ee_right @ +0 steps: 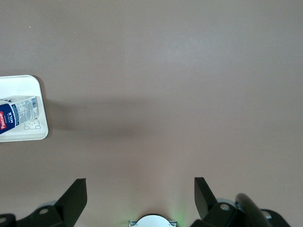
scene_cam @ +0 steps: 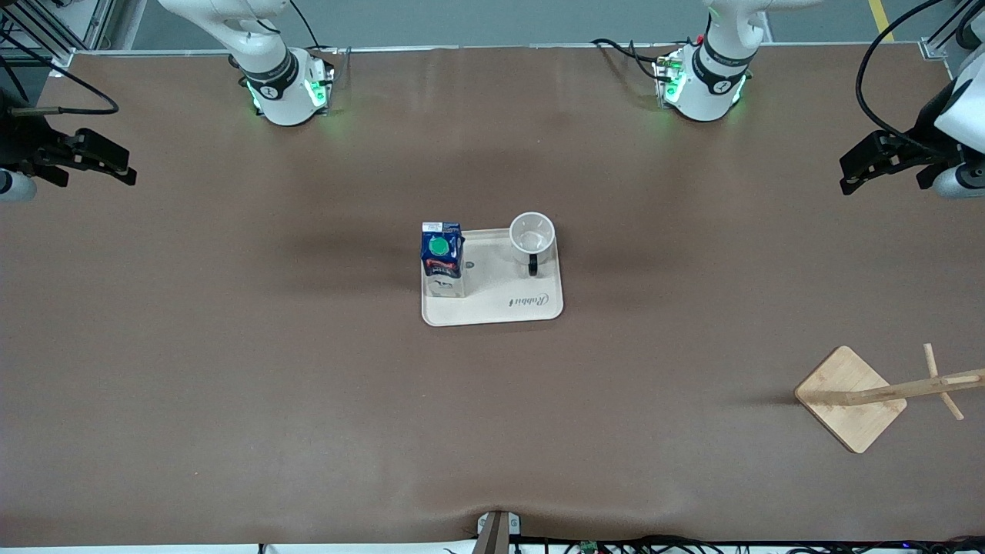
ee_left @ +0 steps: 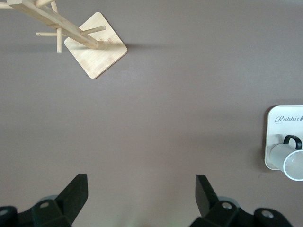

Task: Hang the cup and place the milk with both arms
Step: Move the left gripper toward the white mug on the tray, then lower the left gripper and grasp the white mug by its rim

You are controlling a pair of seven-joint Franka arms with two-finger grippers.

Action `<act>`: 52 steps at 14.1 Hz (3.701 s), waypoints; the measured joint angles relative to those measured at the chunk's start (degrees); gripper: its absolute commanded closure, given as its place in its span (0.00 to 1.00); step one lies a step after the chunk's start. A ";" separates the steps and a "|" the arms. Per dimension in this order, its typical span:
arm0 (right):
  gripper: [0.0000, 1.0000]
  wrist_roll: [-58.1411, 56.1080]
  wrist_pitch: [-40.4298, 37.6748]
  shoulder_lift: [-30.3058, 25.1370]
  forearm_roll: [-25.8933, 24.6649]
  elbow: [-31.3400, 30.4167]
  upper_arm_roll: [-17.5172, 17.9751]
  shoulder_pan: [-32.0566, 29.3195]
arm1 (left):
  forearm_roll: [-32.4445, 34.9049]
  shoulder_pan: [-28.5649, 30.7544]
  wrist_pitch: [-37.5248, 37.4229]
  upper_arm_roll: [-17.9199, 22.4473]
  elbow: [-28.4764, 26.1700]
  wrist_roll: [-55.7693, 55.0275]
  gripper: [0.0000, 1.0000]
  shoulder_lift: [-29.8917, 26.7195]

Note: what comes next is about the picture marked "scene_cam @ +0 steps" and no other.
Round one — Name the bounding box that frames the black base cable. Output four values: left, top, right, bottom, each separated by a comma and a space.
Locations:
288, 0, 341, 56
590, 38, 683, 85

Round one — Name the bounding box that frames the grey metal table bracket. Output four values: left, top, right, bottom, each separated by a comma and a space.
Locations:
475, 510, 523, 554

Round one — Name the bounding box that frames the aluminium frame profile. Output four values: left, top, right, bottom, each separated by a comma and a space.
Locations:
920, 0, 985, 61
0, 0, 118, 78

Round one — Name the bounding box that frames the black left base cable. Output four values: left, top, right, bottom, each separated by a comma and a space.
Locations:
590, 38, 683, 85

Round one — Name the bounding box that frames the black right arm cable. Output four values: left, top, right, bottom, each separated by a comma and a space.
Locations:
0, 29, 121, 118

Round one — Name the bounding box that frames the blue milk carton green cap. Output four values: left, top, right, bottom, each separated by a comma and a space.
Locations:
420, 222, 467, 299

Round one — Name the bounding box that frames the wooden cup rack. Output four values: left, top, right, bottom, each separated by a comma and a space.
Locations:
794, 343, 985, 455

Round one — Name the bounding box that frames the beige plastic tray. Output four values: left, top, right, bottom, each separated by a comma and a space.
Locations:
421, 225, 565, 328

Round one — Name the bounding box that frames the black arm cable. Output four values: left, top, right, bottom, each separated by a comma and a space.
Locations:
856, 0, 985, 157
0, 29, 121, 118

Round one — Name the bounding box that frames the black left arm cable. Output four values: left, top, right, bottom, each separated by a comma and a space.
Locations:
856, 0, 985, 157

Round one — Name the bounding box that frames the black right base cable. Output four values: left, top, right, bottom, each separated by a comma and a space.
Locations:
288, 0, 341, 56

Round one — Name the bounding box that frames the white smiley cup black handle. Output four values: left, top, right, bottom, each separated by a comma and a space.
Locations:
509, 212, 557, 279

